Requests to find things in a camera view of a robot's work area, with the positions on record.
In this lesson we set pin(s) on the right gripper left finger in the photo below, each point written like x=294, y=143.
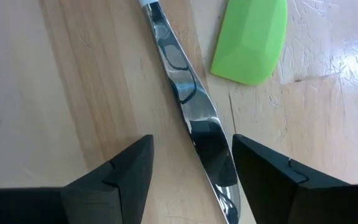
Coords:
x=89, y=199

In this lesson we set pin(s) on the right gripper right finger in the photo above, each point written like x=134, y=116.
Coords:
x=306, y=202

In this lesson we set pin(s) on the green silicone spatula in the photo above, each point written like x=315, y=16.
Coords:
x=250, y=40

